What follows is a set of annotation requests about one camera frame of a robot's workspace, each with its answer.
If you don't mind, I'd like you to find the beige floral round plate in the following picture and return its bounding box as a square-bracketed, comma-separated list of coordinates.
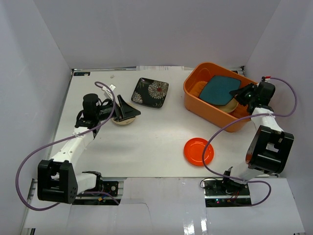
[111, 117, 136, 126]

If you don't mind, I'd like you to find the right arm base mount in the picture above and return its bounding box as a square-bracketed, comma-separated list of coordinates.
[200, 177, 250, 196]

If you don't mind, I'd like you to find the orange plastic bin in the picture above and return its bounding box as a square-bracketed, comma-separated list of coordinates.
[183, 62, 256, 128]

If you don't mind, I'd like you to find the orange round plate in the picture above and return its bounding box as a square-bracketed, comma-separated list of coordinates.
[183, 138, 215, 167]

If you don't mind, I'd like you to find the yellow round plate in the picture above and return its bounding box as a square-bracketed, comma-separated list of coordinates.
[216, 98, 239, 113]

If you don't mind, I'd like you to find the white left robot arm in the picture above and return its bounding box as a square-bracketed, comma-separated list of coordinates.
[37, 82, 141, 204]

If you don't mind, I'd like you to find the black label sticker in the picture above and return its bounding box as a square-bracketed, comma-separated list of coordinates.
[73, 71, 90, 76]

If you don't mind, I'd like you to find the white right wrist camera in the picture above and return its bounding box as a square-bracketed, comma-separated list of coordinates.
[261, 76, 271, 83]

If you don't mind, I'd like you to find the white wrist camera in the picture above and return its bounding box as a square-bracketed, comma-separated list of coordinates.
[102, 84, 117, 100]
[261, 76, 271, 83]

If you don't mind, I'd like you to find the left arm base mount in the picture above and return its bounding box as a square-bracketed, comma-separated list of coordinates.
[78, 180, 119, 197]

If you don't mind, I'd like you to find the teal square plate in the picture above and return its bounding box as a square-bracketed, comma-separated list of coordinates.
[199, 75, 241, 106]

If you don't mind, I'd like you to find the black floral square plate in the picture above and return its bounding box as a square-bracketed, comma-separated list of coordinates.
[131, 77, 169, 108]

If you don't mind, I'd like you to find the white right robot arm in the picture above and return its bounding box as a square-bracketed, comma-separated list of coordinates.
[221, 81, 294, 195]

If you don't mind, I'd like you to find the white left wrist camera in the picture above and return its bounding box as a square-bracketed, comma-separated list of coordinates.
[102, 84, 117, 100]

